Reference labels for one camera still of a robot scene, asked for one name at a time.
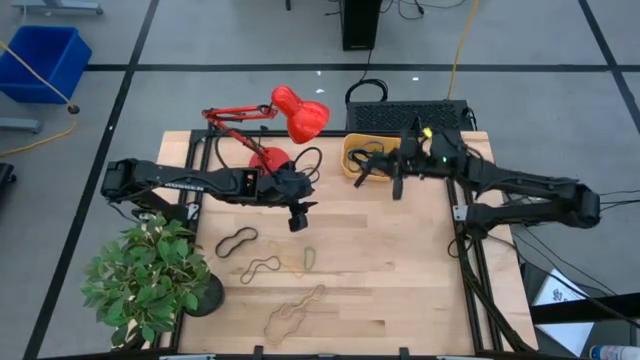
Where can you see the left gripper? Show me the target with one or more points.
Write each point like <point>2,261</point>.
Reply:
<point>285,187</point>

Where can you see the yellow plastic bin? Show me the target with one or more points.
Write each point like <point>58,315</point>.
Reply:
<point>345,155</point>

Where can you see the black object on floor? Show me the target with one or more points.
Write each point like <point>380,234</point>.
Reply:
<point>5,175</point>

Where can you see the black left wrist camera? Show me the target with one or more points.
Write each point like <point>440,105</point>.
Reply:
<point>298,222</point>

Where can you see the small black table clamp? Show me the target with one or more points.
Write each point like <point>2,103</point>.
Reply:
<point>258,353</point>
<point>404,354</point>

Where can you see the green plant in black pot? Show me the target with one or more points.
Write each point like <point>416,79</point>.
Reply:
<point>145,280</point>

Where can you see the black vented computer case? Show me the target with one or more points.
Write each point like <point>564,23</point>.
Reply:
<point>400,115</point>

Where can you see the wide beige rubber band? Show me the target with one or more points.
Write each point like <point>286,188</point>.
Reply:
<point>325,291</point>
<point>266,330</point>

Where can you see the white paper box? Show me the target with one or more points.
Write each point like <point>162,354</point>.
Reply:
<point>567,337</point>

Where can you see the blue plastic floor bin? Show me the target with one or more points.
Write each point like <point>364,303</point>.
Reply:
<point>45,60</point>

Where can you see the tall black equipment box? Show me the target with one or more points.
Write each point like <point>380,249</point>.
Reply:
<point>360,25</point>

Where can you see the red desk lamp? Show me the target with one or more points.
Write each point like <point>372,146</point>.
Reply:
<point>305,120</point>

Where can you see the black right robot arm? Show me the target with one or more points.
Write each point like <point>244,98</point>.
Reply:
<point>525,185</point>

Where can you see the black metal beam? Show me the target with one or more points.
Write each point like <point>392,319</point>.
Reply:
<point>575,311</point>

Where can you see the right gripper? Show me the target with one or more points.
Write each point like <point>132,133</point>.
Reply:
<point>420,160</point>

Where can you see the thin dark rubber band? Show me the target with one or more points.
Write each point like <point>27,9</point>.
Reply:
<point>241,279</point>

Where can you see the wide black figure-eight rubber band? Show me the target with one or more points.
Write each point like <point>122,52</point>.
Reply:
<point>216,250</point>

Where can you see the thin yellow rubber band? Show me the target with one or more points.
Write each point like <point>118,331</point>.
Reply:
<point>298,273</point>

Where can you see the small green rubber band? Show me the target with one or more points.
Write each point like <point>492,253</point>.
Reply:
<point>314,257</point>

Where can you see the white spray bottle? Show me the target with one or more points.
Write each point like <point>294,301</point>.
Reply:
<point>615,354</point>

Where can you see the black aluminium table frame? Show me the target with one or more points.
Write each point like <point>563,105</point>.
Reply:
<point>192,150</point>

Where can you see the wide black long rubber band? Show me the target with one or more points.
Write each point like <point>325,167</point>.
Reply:
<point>357,159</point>

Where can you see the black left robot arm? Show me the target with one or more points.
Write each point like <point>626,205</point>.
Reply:
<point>150,175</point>

